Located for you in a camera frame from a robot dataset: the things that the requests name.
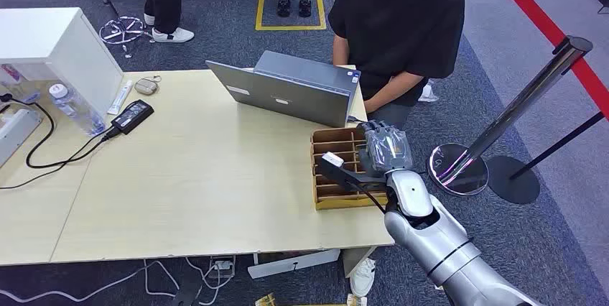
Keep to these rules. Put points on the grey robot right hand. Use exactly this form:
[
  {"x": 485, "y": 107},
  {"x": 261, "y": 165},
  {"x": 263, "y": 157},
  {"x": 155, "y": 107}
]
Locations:
[{"x": 388, "y": 149}]

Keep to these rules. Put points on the person's left forearm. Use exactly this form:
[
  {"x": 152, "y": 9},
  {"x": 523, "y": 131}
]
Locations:
[{"x": 395, "y": 88}]

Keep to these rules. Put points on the person's right forearm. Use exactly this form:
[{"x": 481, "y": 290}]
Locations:
[{"x": 340, "y": 51}]

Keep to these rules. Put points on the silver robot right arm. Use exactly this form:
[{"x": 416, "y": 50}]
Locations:
[{"x": 442, "y": 242}]

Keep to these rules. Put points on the seated person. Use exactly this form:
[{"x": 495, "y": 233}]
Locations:
[{"x": 399, "y": 23}]

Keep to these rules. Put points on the cardboard compartment organizer box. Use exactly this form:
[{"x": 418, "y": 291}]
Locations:
[{"x": 333, "y": 144}]

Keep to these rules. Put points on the white shoe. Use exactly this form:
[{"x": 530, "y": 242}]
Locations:
[
  {"x": 428, "y": 92},
  {"x": 362, "y": 277}
]

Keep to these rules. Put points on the grey laptop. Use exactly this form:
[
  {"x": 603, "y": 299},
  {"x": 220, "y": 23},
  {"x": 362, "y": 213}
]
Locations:
[{"x": 290, "y": 94}]

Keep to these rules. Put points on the white panel board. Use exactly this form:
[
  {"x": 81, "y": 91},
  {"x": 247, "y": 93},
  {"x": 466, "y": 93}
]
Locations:
[{"x": 292, "y": 264}]

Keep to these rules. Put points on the white power strip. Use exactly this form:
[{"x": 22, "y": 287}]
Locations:
[{"x": 222, "y": 266}]

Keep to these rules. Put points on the grey earbuds case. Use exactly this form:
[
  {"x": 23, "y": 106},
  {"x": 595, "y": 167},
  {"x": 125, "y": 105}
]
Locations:
[{"x": 145, "y": 86}]

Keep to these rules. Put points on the black power adapter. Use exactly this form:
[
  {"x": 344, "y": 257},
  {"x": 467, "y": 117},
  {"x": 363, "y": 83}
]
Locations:
[{"x": 132, "y": 116}]

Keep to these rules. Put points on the white tube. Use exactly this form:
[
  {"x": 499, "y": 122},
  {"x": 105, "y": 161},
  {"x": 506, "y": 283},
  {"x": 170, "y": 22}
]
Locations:
[{"x": 121, "y": 97}]

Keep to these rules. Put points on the black stool chrome base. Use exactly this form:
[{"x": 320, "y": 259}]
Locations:
[{"x": 121, "y": 30}]

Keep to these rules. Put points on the clear plastic water bottle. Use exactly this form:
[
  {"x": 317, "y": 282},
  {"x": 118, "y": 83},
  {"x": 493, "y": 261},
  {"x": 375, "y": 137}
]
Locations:
[{"x": 76, "y": 109}]

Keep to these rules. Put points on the white cabinet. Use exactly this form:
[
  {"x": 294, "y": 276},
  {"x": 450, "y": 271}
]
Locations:
[{"x": 52, "y": 42}]

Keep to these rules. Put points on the white device housing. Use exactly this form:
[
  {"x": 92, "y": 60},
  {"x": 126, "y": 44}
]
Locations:
[{"x": 14, "y": 132}]

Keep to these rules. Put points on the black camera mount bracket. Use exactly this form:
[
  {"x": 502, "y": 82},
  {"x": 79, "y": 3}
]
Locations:
[{"x": 345, "y": 176}]

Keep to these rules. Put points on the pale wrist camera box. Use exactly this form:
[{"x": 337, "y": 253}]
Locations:
[{"x": 332, "y": 159}]

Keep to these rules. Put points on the black stanchion post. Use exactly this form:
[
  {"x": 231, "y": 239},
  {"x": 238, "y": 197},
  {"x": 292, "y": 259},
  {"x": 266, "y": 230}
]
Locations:
[{"x": 514, "y": 180}]

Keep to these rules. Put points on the chrome stanchion post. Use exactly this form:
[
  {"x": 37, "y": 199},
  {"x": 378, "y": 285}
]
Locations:
[{"x": 514, "y": 108}]

